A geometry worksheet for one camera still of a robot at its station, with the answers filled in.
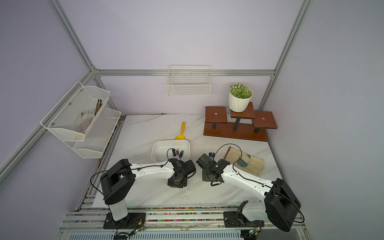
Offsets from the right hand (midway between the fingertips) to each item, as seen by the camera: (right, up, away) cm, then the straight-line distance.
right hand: (210, 177), depth 84 cm
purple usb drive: (-21, +12, +15) cm, 28 cm away
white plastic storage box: (-31, +13, +16) cm, 37 cm away
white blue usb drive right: (-14, -6, 0) cm, 15 cm away
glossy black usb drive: (-23, +11, +15) cm, 30 cm away
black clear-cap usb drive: (-18, +11, +15) cm, 26 cm away
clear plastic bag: (-68, +33, -5) cm, 76 cm away
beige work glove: (+28, +5, +9) cm, 30 cm away
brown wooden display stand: (+31, +31, +26) cm, 51 cm away
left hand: (-18, -6, +1) cm, 19 cm away
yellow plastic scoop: (-19, +22, +24) cm, 38 cm away
